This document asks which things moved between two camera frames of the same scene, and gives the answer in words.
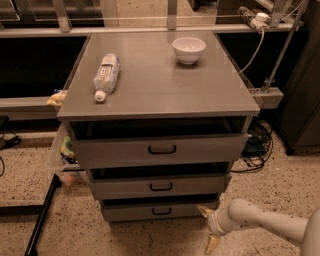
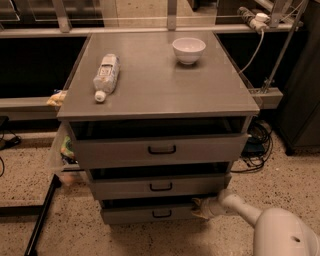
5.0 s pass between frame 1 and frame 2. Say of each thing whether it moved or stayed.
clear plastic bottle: stayed
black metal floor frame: stayed
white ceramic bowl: stayed
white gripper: moved
